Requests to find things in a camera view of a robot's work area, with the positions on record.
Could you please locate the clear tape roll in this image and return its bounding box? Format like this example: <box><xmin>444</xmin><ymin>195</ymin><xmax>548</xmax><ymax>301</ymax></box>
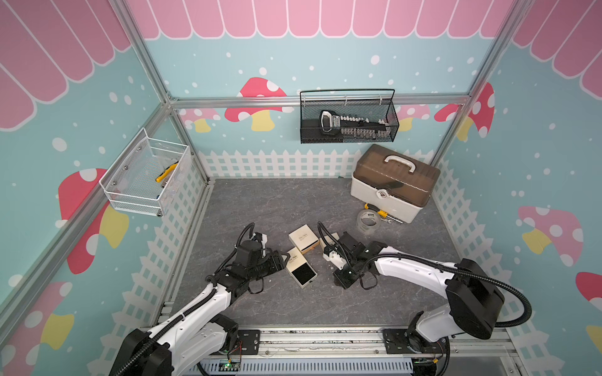
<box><xmin>357</xmin><ymin>209</ymin><xmax>381</xmax><ymax>237</ymax></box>

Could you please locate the black wire wall basket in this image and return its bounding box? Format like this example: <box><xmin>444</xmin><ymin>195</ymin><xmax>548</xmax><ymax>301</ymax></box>
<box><xmin>299</xmin><ymin>89</ymin><xmax>399</xmax><ymax>144</ymax></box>

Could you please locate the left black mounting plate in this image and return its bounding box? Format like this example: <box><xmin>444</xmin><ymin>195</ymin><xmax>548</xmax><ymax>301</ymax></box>
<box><xmin>219</xmin><ymin>330</ymin><xmax>261</xmax><ymax>356</ymax></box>

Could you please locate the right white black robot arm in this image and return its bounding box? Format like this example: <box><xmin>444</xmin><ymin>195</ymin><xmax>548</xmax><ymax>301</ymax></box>
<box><xmin>318</xmin><ymin>222</ymin><xmax>533</xmax><ymax>353</ymax></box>

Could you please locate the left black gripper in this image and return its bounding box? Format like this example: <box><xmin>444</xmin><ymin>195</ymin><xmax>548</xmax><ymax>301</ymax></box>
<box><xmin>247</xmin><ymin>249</ymin><xmax>290</xmax><ymax>281</ymax></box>

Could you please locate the cream tan-drawer jewelry box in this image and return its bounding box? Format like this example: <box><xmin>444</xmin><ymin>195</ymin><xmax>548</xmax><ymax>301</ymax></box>
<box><xmin>319</xmin><ymin>232</ymin><xmax>340</xmax><ymax>252</ymax></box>

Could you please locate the black mounting plate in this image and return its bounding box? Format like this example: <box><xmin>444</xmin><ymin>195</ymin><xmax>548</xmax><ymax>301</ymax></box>
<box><xmin>382</xmin><ymin>328</ymin><xmax>446</xmax><ymax>356</ymax></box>
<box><xmin>219</xmin><ymin>330</ymin><xmax>261</xmax><ymax>356</ymax></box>

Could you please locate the yellow black utility knife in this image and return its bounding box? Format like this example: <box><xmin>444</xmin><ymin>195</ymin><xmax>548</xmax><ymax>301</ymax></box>
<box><xmin>155</xmin><ymin>162</ymin><xmax>179</xmax><ymax>183</ymax></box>

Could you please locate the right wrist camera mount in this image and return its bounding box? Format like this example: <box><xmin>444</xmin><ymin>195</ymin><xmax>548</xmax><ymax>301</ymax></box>
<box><xmin>322</xmin><ymin>232</ymin><xmax>365</xmax><ymax>263</ymax></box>

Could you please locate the brown lid white toolbox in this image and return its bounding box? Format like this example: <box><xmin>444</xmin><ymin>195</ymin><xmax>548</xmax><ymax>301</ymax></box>
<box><xmin>351</xmin><ymin>144</ymin><xmax>441</xmax><ymax>223</ymax></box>

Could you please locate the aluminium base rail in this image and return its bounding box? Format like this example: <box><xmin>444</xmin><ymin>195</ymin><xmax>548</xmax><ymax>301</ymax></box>
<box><xmin>182</xmin><ymin>327</ymin><xmax>527</xmax><ymax>375</ymax></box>

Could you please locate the small green circuit board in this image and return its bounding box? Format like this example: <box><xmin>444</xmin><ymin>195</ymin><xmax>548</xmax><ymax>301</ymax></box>
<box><xmin>218</xmin><ymin>360</ymin><xmax>241</xmax><ymax>373</ymax></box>

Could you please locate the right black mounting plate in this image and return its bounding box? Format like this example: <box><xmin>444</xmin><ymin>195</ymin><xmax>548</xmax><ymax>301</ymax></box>
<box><xmin>382</xmin><ymin>328</ymin><xmax>446</xmax><ymax>356</ymax></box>

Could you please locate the white wire wall basket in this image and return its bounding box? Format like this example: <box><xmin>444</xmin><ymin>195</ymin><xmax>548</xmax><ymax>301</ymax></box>
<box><xmin>99</xmin><ymin>128</ymin><xmax>191</xmax><ymax>217</ymax></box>

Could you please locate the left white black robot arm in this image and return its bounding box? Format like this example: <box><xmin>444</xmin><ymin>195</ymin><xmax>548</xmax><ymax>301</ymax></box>
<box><xmin>110</xmin><ymin>223</ymin><xmax>290</xmax><ymax>375</ymax></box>

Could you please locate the black socket bit set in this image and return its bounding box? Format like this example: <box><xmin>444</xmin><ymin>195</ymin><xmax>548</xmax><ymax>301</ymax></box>
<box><xmin>319</xmin><ymin>111</ymin><xmax>391</xmax><ymax>140</ymax></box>

